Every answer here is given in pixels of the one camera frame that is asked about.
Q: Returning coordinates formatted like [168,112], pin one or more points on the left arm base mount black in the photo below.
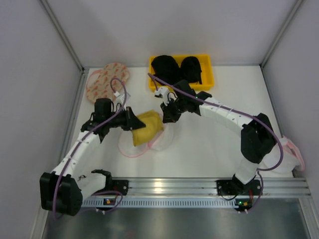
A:
[119,185]

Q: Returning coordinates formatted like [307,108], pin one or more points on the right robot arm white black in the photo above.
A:
[256,133]

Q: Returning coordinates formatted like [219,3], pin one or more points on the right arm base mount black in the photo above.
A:
[228,186]

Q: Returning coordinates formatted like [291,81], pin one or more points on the slotted cable duct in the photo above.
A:
[100,202]

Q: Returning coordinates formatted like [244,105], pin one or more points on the aluminium rail front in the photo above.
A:
[174,185]

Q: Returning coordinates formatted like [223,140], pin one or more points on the black bra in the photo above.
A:
[167,69]

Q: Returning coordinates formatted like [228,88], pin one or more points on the yellow plastic bin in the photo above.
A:
[206,74]

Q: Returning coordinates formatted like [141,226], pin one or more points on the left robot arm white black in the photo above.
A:
[91,135]

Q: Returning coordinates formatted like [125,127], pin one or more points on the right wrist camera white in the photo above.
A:
[162,93]

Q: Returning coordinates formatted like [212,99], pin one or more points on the patterned beige laundry bag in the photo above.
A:
[99,83]

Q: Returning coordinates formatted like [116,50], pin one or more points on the yellow bra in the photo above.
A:
[153,123]

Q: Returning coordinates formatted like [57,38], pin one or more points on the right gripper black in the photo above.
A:
[173,108]

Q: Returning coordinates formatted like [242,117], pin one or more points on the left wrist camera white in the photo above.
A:
[121,98]

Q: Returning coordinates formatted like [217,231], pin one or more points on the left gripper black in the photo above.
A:
[128,118]

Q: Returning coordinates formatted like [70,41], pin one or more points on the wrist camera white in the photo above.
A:
[162,93]
[121,98]

